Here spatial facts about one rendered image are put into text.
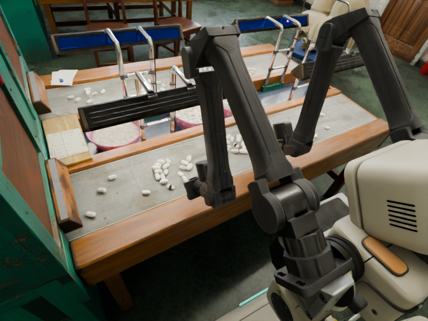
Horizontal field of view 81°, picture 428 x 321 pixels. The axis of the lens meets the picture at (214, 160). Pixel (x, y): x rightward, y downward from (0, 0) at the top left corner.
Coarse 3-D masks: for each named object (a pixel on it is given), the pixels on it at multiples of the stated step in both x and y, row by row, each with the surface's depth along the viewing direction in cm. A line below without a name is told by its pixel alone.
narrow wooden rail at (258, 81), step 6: (276, 72) 185; (282, 72) 186; (288, 72) 187; (252, 78) 174; (258, 78) 175; (264, 78) 176; (270, 78) 179; (276, 78) 183; (288, 78) 190; (294, 78) 194; (258, 84) 177; (258, 90) 182; (72, 114) 127; (42, 120) 122; (78, 120) 126; (42, 126) 119
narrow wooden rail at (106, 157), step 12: (264, 108) 151; (276, 108) 153; (288, 108) 157; (228, 120) 139; (180, 132) 128; (192, 132) 129; (132, 144) 118; (144, 144) 119; (156, 144) 120; (168, 144) 123; (96, 156) 111; (108, 156) 112; (120, 156) 113; (72, 168) 105; (84, 168) 107
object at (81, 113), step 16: (144, 96) 87; (160, 96) 89; (176, 96) 92; (192, 96) 95; (224, 96) 102; (80, 112) 78; (96, 112) 80; (112, 112) 83; (128, 112) 85; (144, 112) 88; (160, 112) 91; (96, 128) 82
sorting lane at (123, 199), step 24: (336, 96) 176; (288, 120) 150; (336, 120) 156; (360, 120) 159; (192, 144) 127; (240, 144) 131; (96, 168) 109; (120, 168) 111; (144, 168) 113; (168, 168) 114; (192, 168) 116; (240, 168) 120; (96, 192) 101; (120, 192) 103; (168, 192) 105; (96, 216) 94; (120, 216) 96; (72, 240) 87
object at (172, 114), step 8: (136, 72) 95; (176, 72) 99; (136, 80) 98; (144, 80) 91; (184, 80) 95; (136, 88) 101; (144, 88) 90; (192, 88) 94; (152, 96) 87; (144, 120) 114; (160, 120) 120; (168, 120) 121; (144, 128) 117; (144, 136) 120
